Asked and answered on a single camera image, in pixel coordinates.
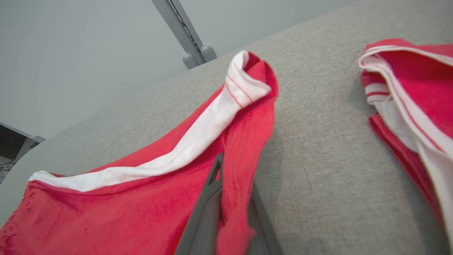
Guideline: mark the red white-sleeved t-shirt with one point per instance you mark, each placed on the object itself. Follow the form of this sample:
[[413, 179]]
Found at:
[[424, 88]]

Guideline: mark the grey partition leg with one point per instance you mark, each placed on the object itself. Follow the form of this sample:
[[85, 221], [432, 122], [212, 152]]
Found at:
[[35, 139]]

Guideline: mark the frosted white partition panel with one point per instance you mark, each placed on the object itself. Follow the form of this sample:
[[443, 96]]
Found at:
[[70, 53], [265, 17]]

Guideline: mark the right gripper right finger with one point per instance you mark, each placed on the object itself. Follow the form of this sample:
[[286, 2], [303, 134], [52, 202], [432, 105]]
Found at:
[[263, 233]]

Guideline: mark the red shirt with logo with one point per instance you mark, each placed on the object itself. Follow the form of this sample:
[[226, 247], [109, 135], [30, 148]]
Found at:
[[106, 212]]

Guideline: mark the grey partition post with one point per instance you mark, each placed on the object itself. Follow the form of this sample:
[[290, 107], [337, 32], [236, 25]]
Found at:
[[177, 24]]

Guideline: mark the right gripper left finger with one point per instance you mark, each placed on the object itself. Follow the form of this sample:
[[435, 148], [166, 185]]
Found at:
[[205, 219]]

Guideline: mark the grey fabric sofa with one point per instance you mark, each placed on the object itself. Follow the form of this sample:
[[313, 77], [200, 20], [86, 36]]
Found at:
[[318, 141]]

